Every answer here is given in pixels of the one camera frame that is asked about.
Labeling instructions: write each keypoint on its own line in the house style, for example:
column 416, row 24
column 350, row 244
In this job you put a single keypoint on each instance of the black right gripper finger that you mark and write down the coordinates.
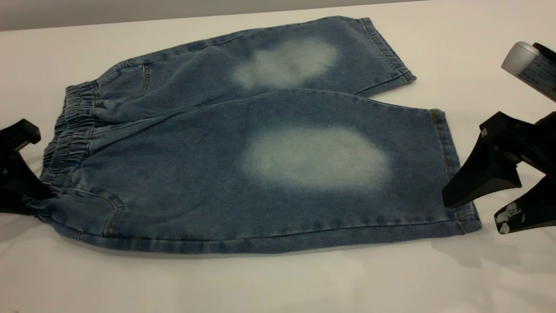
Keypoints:
column 482, row 174

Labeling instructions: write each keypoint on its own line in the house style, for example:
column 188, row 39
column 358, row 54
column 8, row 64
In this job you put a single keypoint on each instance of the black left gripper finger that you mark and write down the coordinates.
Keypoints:
column 15, row 182

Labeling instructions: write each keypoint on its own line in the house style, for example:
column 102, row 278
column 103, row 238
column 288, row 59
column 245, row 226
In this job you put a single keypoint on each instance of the white-marked right gripper finger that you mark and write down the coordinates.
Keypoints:
column 527, row 213

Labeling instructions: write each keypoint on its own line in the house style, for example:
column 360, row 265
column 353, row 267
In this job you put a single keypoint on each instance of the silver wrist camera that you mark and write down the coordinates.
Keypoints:
column 532, row 69

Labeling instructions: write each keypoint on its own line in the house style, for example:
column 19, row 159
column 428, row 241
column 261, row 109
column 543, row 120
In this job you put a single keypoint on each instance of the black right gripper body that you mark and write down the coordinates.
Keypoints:
column 538, row 143

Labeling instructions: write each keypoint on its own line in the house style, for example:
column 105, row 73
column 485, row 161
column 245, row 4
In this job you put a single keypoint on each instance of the blue denim kids jeans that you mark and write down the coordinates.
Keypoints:
column 195, row 174

